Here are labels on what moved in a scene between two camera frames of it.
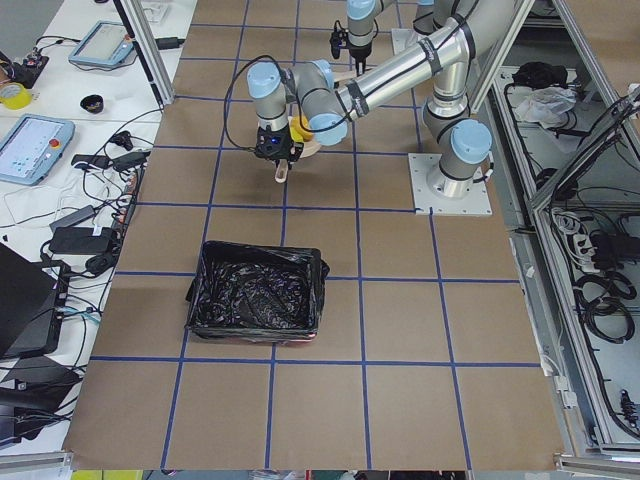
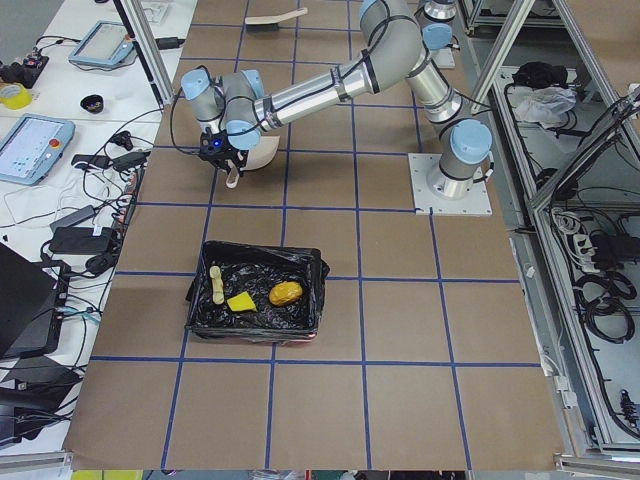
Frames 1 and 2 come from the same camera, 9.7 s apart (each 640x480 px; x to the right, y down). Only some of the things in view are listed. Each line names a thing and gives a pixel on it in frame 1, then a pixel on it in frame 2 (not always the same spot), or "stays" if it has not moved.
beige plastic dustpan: x=310 y=148 → x=262 y=153
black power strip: x=126 y=210 stays
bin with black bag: x=256 y=293 stays
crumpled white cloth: x=546 y=105 stays
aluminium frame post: x=149 y=48 stays
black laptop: x=32 y=306 stays
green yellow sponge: x=297 y=128 → x=242 y=302
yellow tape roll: x=15 y=96 stays
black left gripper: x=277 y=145 → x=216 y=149
